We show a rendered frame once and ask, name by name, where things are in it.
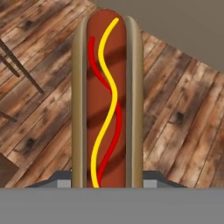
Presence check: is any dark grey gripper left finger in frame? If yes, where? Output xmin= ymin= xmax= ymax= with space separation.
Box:
xmin=25 ymin=170 xmax=73 ymax=189

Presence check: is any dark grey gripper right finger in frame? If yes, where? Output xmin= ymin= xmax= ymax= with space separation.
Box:
xmin=143 ymin=170 xmax=187 ymax=189

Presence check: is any hot dog with mustard ketchup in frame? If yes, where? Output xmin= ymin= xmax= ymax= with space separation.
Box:
xmin=71 ymin=8 xmax=144 ymax=189

